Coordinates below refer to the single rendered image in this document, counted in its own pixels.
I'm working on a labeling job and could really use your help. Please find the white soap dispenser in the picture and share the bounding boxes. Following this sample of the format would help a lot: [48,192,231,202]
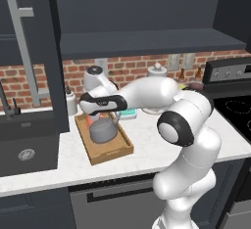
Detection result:
[65,85,78,116]

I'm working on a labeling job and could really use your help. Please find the orange mug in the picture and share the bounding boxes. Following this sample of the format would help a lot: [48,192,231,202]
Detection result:
[85,114,99,127]

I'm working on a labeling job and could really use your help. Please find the black dishwasher handle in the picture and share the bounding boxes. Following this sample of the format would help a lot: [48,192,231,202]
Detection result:
[86,186,155,204]

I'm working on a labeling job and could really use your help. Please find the black sink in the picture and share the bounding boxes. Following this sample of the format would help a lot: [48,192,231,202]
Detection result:
[0,109,61,178]

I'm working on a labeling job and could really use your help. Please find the black tap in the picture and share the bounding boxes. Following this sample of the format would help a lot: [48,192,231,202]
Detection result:
[0,81,22,120]

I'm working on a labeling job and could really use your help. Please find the grey dishwasher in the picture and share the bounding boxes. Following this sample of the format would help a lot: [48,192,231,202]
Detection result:
[69,173,173,229]

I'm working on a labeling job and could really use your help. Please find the wooden tray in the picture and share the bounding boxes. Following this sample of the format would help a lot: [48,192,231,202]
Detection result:
[74,110,135,166]

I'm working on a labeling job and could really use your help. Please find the dark cabinet door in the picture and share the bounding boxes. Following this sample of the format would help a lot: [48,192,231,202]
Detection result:
[0,0,71,133]
[212,0,251,53]

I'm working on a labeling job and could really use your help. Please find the dark base cabinet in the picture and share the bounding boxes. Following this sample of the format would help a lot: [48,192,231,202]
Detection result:
[0,187,76,229]
[190,157,251,229]

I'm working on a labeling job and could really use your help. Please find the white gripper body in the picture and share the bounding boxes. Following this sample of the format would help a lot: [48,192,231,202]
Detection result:
[87,111,108,121]

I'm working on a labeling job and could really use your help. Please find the dark wall cabinet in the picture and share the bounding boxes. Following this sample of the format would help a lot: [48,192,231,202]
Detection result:
[48,0,251,61]

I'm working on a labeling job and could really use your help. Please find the white wall outlet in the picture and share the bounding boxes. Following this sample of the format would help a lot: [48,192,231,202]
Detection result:
[167,54,181,72]
[93,58,109,77]
[181,52,196,71]

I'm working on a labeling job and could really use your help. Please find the teal kitchen scale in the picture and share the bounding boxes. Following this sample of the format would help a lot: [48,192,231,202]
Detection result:
[117,108,138,120]

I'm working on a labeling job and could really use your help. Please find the grey kettle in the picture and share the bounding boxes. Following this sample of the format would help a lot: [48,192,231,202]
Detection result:
[88,111,121,145]

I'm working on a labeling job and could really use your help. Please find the grey cabinet door handle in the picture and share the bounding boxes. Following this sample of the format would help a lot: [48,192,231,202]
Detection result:
[7,0,51,108]

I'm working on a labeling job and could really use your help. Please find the black stove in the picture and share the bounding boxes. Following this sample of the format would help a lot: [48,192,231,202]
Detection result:
[201,56,251,143]

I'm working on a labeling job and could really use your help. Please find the dark red bowl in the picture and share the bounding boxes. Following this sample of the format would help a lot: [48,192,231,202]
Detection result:
[189,81,206,92]

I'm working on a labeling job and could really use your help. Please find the white plate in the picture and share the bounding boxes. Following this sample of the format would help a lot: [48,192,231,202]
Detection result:
[140,107,165,115]

